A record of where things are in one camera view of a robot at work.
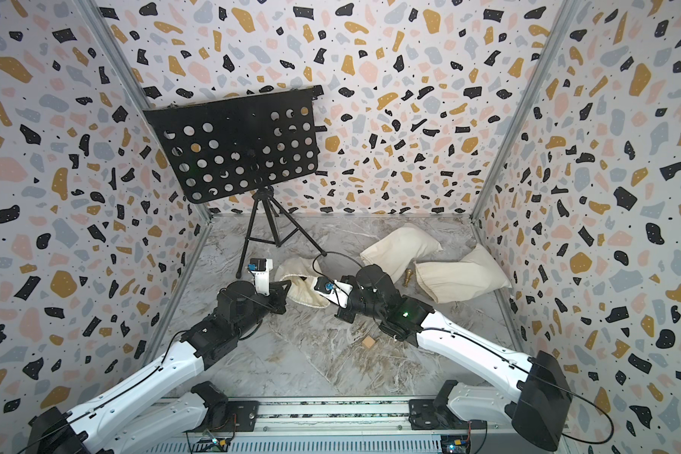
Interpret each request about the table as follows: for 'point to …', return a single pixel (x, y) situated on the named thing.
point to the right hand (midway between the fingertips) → (325, 291)
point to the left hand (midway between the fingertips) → (293, 282)
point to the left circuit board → (212, 445)
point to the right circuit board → (454, 444)
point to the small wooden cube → (369, 341)
